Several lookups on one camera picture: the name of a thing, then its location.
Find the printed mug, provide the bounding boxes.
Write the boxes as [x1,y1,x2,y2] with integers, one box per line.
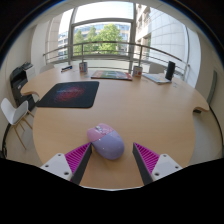
[78,61,89,74]
[132,65,144,78]

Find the black mouse pad red print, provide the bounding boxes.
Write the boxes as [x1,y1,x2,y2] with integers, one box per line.
[35,80,100,109]

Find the black cylinder speaker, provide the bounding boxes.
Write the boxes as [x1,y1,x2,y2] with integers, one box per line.
[165,60,176,82]

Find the red and grey magazine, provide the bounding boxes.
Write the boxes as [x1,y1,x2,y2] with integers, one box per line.
[90,69,134,82]

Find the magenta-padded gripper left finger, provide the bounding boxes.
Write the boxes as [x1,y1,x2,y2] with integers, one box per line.
[40,142,93,185]

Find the white chair wooden legs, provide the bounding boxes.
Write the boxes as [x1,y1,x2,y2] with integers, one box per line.
[0,97,35,150]

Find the black office printer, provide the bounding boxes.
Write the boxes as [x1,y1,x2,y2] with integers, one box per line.
[9,62,37,111]

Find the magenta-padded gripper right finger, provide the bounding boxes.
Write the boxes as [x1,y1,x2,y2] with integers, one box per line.
[132,142,183,186]

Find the grey metal balcony railing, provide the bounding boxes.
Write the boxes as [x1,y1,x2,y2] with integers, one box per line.
[42,40,192,81]

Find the grey door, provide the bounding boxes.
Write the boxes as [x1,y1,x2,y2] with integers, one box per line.
[206,69,218,106]

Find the pink and lilac computer mouse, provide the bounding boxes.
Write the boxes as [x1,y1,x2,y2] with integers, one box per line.
[86,123,126,161]

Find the small black stapler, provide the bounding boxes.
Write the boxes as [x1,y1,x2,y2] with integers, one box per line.
[60,65,73,73]

